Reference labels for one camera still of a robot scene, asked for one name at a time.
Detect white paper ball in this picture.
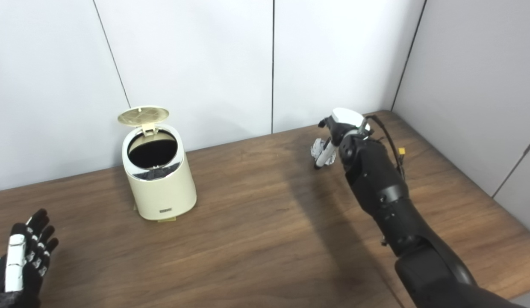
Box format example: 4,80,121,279
310,138,336,166

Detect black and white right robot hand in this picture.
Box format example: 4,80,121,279
314,108,371,170

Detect cream-colored lidded trash bin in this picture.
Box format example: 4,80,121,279
118,106,197,222

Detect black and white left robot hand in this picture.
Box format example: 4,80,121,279
0,208,59,308

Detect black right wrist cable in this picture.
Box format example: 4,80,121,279
365,115,407,180

